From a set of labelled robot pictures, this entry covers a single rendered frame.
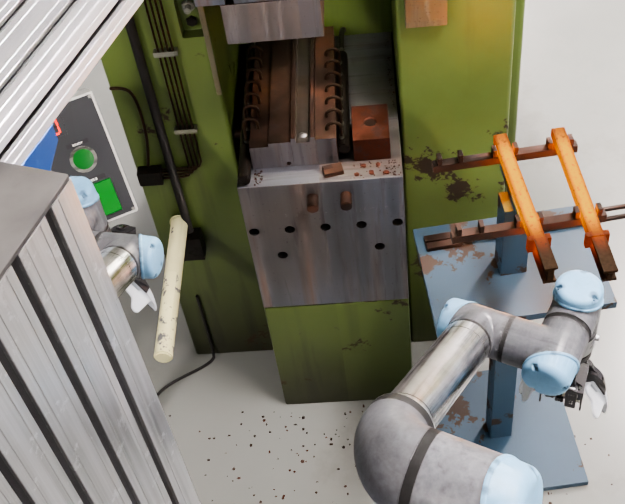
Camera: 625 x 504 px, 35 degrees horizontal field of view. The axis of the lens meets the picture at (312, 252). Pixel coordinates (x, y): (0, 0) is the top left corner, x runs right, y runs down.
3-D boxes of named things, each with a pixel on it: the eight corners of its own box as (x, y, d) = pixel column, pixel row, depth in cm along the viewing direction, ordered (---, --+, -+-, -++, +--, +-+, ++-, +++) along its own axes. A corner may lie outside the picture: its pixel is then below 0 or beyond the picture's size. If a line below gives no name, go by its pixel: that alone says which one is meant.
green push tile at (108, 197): (122, 209, 217) (110, 178, 214) (90, 221, 215) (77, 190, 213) (121, 208, 219) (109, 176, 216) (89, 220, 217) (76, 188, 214)
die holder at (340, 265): (408, 299, 257) (403, 176, 224) (263, 308, 260) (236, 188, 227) (396, 151, 294) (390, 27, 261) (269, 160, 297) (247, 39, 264)
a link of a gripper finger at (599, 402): (599, 433, 174) (572, 403, 170) (604, 405, 177) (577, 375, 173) (615, 431, 172) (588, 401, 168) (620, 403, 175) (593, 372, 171)
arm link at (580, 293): (545, 298, 151) (563, 258, 155) (540, 340, 159) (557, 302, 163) (596, 314, 148) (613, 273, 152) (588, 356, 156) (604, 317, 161)
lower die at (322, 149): (338, 162, 229) (335, 135, 222) (252, 169, 230) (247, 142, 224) (335, 50, 257) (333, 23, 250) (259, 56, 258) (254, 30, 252)
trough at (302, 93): (314, 141, 224) (313, 136, 223) (291, 143, 224) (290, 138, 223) (314, 29, 252) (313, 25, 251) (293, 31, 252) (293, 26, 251)
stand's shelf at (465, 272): (616, 307, 218) (617, 302, 217) (436, 333, 219) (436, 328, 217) (578, 210, 238) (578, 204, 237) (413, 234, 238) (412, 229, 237)
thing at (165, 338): (176, 364, 236) (171, 351, 232) (154, 365, 236) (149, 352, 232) (191, 227, 265) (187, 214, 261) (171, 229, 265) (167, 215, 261)
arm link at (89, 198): (42, 203, 176) (59, 170, 181) (60, 244, 184) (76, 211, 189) (83, 206, 174) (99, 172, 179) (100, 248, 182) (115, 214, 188)
